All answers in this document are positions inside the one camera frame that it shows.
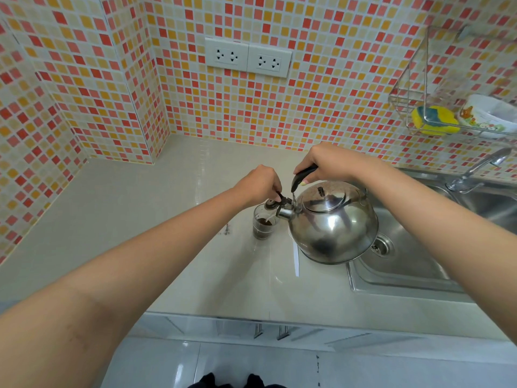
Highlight yellow dish sponge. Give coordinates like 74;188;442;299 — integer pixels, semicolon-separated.
411;105;460;136

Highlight white double wall socket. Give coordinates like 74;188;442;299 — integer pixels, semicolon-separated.
247;44;292;79
205;37;250;72

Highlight stainless steel kettle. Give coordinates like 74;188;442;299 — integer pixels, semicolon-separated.
264;165;379;265

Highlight metal sink drain strainer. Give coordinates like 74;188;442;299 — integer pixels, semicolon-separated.
370;233;395;257

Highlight person's left hand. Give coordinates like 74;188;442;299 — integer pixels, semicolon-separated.
235;165;282;209

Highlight person's right hand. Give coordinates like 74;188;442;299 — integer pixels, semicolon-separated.
294;142;379;186

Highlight chrome sink faucet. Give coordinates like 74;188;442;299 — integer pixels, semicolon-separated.
446;147;513;195

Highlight white cartoon print bowl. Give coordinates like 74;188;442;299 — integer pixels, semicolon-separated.
459;94;517;140

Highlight stainless steel sink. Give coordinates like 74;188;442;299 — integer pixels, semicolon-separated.
347;167;517;304

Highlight metal wire wall rack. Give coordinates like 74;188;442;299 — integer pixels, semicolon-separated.
388;25;517;140

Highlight person's black trousers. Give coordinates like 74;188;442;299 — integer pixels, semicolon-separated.
187;372;288;388

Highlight white cabinet front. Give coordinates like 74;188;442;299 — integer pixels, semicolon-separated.
129;312;511;353

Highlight person's left forearm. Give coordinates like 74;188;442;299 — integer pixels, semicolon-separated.
0;185;250;388

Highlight glass of coffee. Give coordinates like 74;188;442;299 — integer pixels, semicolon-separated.
253;203;281;241

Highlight person's right forearm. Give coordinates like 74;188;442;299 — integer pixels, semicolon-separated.
364;162;517;345

